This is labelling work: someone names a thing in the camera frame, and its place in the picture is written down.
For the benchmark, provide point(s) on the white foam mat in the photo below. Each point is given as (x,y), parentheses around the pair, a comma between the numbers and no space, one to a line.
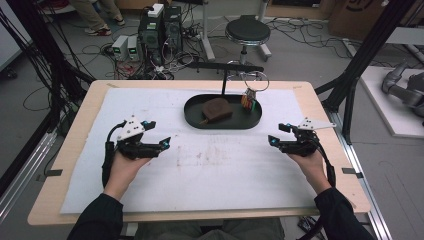
(200,180)

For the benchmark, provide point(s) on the white power supply unit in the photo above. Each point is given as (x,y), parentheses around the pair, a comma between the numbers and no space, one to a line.
(119,48)
(133,49)

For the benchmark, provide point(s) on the person's legs grey trousers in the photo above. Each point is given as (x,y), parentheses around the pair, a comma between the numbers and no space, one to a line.
(233,231)

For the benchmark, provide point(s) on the black metal frame post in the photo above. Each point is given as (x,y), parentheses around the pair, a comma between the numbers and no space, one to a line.
(43,50)
(363,56)

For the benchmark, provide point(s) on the black round stool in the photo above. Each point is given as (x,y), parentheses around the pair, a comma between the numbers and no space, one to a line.
(248,31)

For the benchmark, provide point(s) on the white platform board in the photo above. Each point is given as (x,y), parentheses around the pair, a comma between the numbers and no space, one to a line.
(383,110)

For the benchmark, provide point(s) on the brown zip pouch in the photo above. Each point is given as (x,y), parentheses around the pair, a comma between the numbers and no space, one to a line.
(216,109)

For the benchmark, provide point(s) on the black power strip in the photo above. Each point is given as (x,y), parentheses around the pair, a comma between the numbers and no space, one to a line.
(308,225)

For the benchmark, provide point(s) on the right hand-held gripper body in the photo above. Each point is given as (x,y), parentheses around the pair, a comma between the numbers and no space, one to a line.
(301,145)

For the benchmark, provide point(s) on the person's right hand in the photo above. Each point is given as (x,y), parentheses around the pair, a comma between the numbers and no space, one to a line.
(311,170)

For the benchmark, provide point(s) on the cardboard box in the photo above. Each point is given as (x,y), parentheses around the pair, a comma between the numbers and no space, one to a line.
(356,16)

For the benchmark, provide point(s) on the black oval tray with hanger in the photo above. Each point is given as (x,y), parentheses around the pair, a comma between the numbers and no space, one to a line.
(220,123)

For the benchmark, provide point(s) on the black tape piece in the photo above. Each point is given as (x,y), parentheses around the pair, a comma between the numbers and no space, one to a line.
(351,172)
(53,173)

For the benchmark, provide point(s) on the black computer tower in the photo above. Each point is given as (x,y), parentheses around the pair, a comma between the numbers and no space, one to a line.
(150,40)
(173,30)

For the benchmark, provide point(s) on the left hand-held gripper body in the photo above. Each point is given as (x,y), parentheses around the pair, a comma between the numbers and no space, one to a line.
(138,150)

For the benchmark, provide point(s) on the small white box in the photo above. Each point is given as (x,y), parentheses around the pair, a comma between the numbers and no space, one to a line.
(155,10)

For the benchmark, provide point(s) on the person's left hand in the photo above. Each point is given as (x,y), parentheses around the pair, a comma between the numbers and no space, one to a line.
(125,175)

